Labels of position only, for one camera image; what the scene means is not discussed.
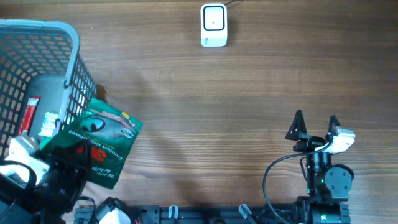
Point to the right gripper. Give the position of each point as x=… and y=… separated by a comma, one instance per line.
x=310, y=142

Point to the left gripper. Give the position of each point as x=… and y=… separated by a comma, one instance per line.
x=62, y=157

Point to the mint tissue pack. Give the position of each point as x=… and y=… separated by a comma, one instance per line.
x=48, y=125

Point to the green 3M gloves packet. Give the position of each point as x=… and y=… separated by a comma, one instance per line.
x=111, y=133

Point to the long red sachet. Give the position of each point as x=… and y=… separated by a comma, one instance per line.
x=29, y=114

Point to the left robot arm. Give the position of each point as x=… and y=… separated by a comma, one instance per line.
x=24, y=204

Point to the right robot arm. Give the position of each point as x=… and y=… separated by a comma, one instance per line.
x=328, y=184

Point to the grey plastic mesh basket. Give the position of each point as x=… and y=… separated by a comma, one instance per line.
x=41, y=59

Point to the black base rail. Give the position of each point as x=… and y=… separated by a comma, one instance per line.
x=154, y=214

